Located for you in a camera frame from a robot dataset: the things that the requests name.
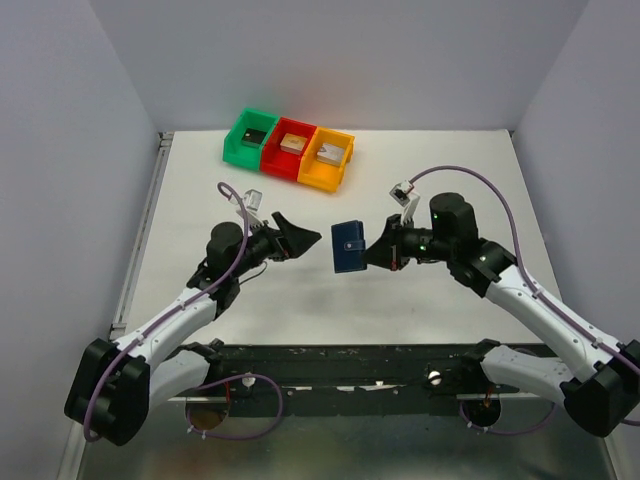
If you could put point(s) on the navy blue card holder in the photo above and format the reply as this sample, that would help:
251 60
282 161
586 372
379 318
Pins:
348 246

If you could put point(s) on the yellow plastic bin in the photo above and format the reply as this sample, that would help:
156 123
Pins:
319 175

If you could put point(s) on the red plastic bin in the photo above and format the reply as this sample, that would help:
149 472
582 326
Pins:
282 153

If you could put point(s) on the metal block in green bin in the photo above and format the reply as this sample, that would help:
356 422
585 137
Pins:
253 137

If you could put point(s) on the metal block in yellow bin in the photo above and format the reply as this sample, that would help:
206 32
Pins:
330 154

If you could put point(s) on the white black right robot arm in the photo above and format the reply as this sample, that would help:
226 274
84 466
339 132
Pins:
593 376

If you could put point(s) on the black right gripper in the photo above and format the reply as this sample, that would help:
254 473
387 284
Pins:
393 248

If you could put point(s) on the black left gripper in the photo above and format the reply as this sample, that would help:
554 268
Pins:
279 242

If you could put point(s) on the green plastic bin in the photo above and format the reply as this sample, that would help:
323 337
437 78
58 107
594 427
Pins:
239 155

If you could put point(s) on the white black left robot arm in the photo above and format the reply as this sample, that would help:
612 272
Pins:
118 382

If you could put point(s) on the metal block in red bin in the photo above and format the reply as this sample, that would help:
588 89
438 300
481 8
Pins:
291 143

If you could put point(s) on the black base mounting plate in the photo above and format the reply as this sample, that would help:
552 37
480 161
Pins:
321 381

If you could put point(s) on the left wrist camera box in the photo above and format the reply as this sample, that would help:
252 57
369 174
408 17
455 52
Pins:
252 201

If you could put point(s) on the aluminium rail frame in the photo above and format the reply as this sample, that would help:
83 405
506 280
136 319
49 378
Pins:
138 215

